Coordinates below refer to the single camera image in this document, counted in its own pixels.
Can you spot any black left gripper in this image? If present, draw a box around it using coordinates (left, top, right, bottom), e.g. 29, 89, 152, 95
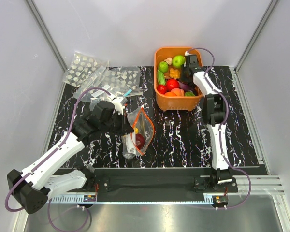
101, 110, 134, 136

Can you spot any orange zipper clear bag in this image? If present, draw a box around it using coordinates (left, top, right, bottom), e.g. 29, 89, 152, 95
121, 105, 155, 159

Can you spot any dark red apple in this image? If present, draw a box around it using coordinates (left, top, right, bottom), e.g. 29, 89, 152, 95
135, 133, 145, 149

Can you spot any orange ginger piece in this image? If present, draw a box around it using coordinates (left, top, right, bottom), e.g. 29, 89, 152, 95
169, 68, 180, 80

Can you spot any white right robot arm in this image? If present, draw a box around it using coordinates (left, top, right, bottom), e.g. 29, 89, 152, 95
180, 51, 232, 192

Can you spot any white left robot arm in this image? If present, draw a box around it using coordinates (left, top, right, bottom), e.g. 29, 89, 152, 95
5, 97, 134, 214

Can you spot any dotted clear bag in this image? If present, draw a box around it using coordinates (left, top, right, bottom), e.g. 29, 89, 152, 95
110, 66, 143, 97
62, 51, 109, 87

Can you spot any green apple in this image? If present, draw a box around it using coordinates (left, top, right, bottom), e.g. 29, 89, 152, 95
172, 55, 186, 69

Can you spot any purple eggplant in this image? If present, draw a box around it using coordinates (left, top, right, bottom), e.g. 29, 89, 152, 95
178, 82, 196, 92

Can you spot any garlic bulb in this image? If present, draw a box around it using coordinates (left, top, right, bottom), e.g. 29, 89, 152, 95
164, 57, 173, 65

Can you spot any red pepper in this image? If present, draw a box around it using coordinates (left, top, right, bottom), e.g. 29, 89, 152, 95
166, 79, 179, 91

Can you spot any light green lime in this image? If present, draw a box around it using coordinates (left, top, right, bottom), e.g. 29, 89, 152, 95
158, 61, 169, 73

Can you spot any green chili pepper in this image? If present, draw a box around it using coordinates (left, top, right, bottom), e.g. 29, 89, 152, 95
184, 91, 196, 97

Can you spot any pink peach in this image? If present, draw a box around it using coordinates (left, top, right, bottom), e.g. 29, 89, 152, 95
171, 88, 185, 97

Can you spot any green bitter gourd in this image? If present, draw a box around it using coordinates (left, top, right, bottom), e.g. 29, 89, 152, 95
157, 70, 166, 86

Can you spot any orange tangerine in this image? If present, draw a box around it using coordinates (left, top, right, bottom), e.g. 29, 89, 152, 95
164, 91, 177, 97

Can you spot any red tomato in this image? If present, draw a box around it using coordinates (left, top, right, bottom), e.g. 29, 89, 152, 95
156, 85, 168, 95

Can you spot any orange plastic basket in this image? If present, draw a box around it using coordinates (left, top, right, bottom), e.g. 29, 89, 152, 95
154, 47, 203, 111

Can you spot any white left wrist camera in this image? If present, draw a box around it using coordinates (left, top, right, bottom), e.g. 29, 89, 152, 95
111, 97, 127, 115

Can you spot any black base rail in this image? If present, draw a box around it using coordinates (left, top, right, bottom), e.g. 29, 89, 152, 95
67, 166, 239, 203

